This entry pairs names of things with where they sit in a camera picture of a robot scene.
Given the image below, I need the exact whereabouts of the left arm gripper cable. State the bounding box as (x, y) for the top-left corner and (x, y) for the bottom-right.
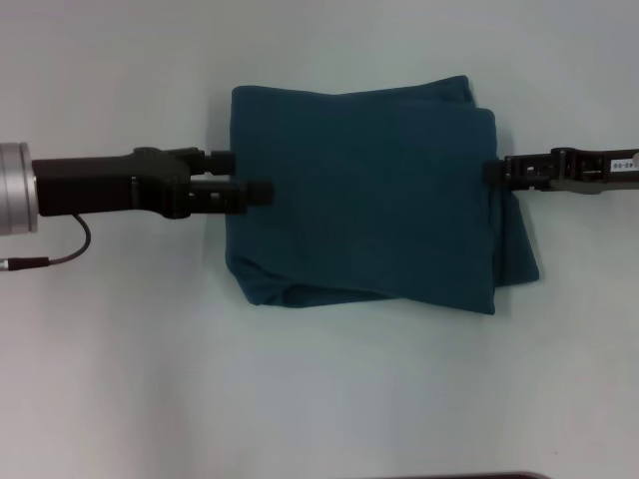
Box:
(0, 214), (92, 273)

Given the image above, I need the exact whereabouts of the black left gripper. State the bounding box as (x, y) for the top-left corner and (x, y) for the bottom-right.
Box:
(31, 146), (275, 221)

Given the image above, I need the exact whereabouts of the teal printed t-shirt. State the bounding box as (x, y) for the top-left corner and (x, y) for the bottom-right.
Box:
(223, 74), (541, 317)

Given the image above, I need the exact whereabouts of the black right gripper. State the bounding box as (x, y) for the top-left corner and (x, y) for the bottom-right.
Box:
(484, 146), (639, 197)

